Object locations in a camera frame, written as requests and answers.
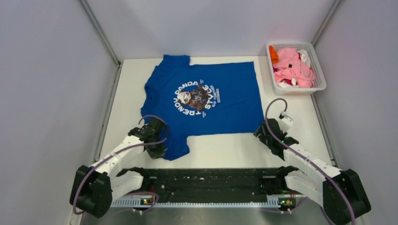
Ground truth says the white garment in basket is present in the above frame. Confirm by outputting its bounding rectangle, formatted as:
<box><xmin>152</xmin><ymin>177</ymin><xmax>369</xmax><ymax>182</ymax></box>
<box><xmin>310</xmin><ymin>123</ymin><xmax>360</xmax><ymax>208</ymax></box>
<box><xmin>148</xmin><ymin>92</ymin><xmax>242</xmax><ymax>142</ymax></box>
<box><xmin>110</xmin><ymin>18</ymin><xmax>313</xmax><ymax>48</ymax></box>
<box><xmin>297</xmin><ymin>49</ymin><xmax>311</xmax><ymax>68</ymax></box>

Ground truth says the red garment in basket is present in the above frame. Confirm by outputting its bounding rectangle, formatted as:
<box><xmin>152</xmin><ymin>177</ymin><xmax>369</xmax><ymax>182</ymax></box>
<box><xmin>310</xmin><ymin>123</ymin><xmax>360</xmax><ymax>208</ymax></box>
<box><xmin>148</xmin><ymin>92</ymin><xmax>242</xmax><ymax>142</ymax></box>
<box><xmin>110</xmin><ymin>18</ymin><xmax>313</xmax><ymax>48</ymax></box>
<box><xmin>280</xmin><ymin>78</ymin><xmax>297</xmax><ymax>86</ymax></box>

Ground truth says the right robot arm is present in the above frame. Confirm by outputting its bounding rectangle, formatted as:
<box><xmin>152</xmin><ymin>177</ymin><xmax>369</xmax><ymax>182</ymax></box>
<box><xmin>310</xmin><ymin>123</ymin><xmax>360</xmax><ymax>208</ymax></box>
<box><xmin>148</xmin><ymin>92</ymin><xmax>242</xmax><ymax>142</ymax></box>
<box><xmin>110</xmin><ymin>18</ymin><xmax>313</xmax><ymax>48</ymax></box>
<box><xmin>254</xmin><ymin>119</ymin><xmax>372</xmax><ymax>225</ymax></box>

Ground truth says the orange garment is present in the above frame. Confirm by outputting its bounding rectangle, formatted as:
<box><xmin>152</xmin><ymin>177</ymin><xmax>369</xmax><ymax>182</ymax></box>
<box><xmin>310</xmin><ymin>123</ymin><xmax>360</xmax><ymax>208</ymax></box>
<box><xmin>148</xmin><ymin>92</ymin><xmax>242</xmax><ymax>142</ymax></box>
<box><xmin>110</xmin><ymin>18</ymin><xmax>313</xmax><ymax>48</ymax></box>
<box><xmin>269</xmin><ymin>45</ymin><xmax>279</xmax><ymax>65</ymax></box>

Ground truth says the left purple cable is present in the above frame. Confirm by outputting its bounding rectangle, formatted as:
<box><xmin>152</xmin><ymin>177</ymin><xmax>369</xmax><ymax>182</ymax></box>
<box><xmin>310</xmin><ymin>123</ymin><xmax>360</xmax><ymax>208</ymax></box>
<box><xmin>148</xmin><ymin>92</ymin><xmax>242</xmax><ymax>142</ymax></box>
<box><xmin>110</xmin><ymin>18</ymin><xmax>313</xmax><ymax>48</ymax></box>
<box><xmin>72</xmin><ymin>115</ymin><xmax>170</xmax><ymax>216</ymax></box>

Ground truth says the white plastic laundry basket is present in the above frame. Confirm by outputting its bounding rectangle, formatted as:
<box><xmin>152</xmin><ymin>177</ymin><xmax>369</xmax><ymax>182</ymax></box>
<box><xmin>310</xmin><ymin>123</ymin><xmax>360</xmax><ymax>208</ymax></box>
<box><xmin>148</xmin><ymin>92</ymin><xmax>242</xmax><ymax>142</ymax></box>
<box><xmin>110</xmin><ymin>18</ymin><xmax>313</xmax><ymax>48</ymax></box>
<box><xmin>267</xmin><ymin>41</ymin><xmax>327</xmax><ymax>95</ymax></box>

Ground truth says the white slotted cable duct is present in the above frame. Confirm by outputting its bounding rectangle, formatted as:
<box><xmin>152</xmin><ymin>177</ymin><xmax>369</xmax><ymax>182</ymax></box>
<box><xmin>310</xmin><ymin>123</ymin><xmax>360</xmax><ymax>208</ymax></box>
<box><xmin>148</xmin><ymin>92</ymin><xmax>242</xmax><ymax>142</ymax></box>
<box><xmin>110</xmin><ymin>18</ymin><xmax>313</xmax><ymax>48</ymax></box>
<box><xmin>110</xmin><ymin>196</ymin><xmax>293</xmax><ymax>209</ymax></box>

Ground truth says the blue panda t shirt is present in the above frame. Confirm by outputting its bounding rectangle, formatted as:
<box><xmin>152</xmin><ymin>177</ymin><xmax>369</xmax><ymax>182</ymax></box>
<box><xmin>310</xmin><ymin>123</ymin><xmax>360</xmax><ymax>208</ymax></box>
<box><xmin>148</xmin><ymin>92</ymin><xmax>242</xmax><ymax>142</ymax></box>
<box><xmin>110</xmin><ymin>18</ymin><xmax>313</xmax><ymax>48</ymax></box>
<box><xmin>141</xmin><ymin>55</ymin><xmax>264</xmax><ymax>161</ymax></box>

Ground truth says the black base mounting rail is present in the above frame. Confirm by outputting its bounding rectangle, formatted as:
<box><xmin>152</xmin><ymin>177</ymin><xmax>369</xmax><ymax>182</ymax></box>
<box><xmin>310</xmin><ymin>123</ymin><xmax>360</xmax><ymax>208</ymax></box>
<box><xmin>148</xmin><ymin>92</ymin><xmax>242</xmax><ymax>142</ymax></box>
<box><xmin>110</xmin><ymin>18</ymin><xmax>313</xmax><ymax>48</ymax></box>
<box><xmin>130</xmin><ymin>166</ymin><xmax>294</xmax><ymax>205</ymax></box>

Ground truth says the pink t shirt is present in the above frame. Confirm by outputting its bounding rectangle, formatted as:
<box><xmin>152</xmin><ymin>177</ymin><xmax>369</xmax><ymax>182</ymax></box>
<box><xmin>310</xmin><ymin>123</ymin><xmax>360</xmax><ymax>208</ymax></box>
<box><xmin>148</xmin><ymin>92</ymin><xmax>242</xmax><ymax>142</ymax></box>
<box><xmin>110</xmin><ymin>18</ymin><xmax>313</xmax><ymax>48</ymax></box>
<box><xmin>273</xmin><ymin>47</ymin><xmax>316</xmax><ymax>88</ymax></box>

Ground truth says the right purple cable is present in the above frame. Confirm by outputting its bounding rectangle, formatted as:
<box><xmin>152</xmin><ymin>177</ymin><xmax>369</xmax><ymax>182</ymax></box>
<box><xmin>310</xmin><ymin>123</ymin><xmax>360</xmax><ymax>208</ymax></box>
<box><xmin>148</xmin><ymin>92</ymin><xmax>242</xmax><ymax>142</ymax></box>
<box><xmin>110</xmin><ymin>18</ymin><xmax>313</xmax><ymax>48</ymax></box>
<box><xmin>264</xmin><ymin>98</ymin><xmax>357</xmax><ymax>225</ymax></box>

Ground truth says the purple cable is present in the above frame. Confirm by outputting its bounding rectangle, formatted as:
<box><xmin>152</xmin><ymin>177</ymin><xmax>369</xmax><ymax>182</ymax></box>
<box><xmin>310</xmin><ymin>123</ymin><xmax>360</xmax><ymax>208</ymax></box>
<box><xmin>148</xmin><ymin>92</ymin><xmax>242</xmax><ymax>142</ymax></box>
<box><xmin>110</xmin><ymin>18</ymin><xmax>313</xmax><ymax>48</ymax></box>
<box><xmin>72</xmin><ymin>115</ymin><xmax>170</xmax><ymax>216</ymax></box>
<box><xmin>264</xmin><ymin>98</ymin><xmax>357</xmax><ymax>225</ymax></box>

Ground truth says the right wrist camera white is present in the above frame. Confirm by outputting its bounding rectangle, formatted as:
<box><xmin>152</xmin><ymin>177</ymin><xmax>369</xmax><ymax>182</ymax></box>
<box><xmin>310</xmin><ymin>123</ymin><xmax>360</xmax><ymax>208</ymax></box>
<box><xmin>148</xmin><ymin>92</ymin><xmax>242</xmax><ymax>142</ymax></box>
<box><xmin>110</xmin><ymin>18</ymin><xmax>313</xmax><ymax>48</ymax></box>
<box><xmin>279</xmin><ymin>111</ymin><xmax>293</xmax><ymax>132</ymax></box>

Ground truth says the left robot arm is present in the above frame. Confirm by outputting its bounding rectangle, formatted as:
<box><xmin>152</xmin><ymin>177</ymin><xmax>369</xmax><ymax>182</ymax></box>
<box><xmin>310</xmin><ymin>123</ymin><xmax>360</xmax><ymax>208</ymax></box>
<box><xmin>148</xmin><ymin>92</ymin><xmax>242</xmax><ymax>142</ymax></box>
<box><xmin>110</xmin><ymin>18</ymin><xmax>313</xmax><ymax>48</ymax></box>
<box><xmin>69</xmin><ymin>115</ymin><xmax>170</xmax><ymax>218</ymax></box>

